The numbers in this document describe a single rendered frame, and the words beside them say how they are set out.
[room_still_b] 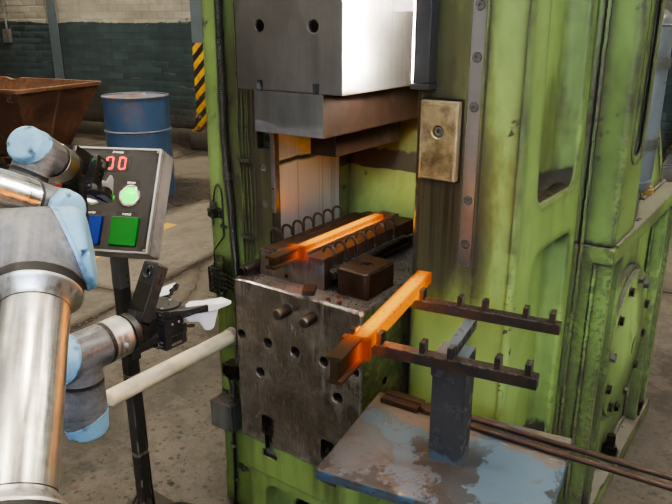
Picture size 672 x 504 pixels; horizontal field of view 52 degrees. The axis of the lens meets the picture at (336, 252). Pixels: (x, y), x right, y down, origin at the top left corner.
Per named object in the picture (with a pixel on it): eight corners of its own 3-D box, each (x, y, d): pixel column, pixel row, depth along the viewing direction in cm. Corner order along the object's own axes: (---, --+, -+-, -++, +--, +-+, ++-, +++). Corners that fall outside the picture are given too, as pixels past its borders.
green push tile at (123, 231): (134, 246, 173) (138, 217, 175) (106, 244, 174) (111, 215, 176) (137, 247, 175) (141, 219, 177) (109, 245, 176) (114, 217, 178)
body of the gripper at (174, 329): (164, 330, 138) (114, 353, 129) (160, 290, 135) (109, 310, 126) (190, 340, 134) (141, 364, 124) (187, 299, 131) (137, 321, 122)
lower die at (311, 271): (324, 290, 162) (324, 256, 159) (260, 273, 173) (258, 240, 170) (412, 244, 194) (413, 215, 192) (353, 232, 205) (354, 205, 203)
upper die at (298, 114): (323, 139, 151) (323, 95, 147) (254, 131, 162) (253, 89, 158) (417, 117, 183) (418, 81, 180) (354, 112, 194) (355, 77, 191)
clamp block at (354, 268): (367, 301, 155) (368, 274, 153) (336, 293, 160) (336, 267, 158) (394, 285, 165) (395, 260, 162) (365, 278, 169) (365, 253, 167)
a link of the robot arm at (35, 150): (-5, 157, 133) (12, 117, 134) (29, 175, 143) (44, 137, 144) (29, 168, 131) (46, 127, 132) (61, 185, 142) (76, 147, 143)
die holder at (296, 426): (359, 485, 164) (361, 313, 149) (241, 433, 185) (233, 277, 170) (462, 388, 207) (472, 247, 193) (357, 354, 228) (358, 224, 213)
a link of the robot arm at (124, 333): (89, 317, 122) (118, 329, 118) (110, 309, 126) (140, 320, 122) (93, 355, 125) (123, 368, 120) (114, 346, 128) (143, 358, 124)
